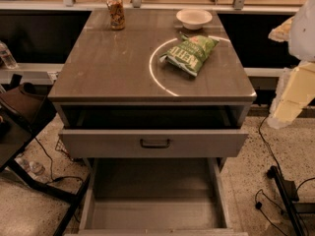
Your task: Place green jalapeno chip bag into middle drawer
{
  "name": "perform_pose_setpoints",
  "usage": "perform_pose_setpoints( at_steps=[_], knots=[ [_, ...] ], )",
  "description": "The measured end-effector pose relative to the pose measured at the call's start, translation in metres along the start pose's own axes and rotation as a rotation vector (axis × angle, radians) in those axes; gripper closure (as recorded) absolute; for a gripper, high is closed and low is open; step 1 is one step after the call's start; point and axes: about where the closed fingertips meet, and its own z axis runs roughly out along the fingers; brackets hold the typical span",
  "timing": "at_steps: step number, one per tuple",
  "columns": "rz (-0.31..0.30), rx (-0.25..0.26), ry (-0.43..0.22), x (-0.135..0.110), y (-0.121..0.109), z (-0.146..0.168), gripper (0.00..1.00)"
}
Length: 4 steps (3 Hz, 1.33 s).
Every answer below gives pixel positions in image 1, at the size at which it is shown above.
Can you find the dark brown chair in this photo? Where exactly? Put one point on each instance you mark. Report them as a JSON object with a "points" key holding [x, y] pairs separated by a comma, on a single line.
{"points": [[26, 114]]}

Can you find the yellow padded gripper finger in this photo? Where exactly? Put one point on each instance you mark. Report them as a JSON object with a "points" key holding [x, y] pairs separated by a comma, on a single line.
{"points": [[295, 90]]}

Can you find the clear water bottle on floor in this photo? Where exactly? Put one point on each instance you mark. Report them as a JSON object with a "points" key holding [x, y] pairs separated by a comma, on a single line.
{"points": [[35, 169]]}

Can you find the black floor stand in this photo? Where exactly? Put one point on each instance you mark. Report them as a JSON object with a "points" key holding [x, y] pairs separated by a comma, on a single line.
{"points": [[293, 207]]}

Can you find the clear water bottle on shelf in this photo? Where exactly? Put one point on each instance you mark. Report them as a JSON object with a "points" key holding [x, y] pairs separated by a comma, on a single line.
{"points": [[7, 57]]}

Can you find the orange patterned drink can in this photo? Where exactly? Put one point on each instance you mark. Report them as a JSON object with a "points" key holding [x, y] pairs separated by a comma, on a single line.
{"points": [[116, 13]]}

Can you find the green jalapeno chip bag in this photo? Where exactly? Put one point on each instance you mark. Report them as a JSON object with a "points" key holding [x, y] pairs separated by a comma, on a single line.
{"points": [[190, 54]]}

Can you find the grey drawer cabinet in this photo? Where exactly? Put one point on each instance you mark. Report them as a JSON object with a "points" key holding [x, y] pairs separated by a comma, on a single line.
{"points": [[113, 80]]}

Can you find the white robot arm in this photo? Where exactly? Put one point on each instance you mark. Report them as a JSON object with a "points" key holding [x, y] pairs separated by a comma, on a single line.
{"points": [[299, 32]]}

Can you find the white bowl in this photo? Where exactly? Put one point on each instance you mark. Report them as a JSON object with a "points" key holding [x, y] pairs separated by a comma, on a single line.
{"points": [[194, 19]]}

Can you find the open grey lower drawer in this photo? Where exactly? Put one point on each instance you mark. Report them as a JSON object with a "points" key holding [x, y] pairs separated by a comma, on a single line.
{"points": [[155, 197]]}

